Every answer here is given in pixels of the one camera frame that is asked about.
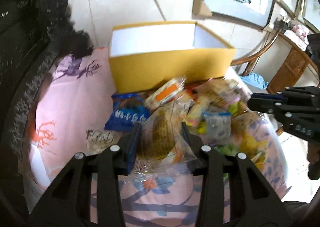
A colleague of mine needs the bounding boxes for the clear bag black writing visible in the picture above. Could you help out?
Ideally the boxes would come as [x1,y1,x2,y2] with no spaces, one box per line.
[86,130,123,155]

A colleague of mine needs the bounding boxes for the clear cracker snack bag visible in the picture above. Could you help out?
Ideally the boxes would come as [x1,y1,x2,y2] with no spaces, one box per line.
[136,100,196,170]

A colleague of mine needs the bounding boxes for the yellow cardboard box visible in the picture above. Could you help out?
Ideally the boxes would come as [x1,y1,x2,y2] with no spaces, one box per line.
[109,21,236,94]

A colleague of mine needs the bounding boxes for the light blue cloth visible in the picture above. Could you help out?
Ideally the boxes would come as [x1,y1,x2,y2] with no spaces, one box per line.
[240,72,268,90]

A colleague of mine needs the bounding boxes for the yellow pink snack pile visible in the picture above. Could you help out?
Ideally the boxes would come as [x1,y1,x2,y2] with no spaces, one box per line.
[184,79,270,169]

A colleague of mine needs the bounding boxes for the wooden side cabinet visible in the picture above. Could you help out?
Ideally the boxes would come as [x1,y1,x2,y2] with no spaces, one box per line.
[267,32,318,94]

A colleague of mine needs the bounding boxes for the dark carved wooden furniture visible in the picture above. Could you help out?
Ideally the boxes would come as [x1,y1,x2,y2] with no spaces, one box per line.
[0,0,94,157]

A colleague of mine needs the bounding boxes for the orange white snack pack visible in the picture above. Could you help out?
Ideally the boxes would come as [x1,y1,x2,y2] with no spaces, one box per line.
[144,76,186,110]

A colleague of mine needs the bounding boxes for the blue snack bag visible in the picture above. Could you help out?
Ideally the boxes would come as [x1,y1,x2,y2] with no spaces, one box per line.
[104,93,151,132]

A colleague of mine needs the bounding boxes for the wooden chair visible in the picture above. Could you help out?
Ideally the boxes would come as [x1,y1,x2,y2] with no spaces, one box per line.
[231,31,280,76]

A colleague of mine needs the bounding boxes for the blue grey snack packet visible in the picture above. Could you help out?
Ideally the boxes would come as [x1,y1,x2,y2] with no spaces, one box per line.
[202,112,232,145]

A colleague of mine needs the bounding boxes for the pink floral tablecloth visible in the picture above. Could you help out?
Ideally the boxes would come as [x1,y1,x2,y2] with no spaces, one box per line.
[32,48,287,226]

